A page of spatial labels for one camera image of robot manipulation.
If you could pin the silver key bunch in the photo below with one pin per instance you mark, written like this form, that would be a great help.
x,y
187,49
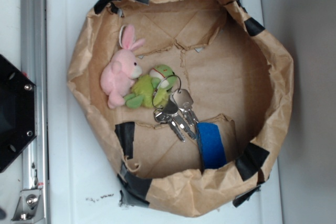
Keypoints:
x,y
177,113

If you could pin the pink plush bunny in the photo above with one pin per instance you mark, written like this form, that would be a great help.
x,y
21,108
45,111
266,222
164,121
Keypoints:
x,y
121,72

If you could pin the blue sponge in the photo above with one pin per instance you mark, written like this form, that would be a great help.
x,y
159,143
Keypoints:
x,y
210,145

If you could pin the brown paper bag bin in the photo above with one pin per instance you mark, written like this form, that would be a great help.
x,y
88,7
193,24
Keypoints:
x,y
238,74

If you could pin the green plush frog keychain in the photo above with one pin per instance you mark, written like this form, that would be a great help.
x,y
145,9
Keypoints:
x,y
152,90

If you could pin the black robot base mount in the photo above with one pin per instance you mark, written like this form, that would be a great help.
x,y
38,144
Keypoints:
x,y
17,113

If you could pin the aluminium rail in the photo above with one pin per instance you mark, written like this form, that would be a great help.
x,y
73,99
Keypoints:
x,y
34,63

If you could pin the metal corner bracket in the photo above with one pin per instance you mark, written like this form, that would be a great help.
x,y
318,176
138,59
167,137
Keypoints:
x,y
30,207

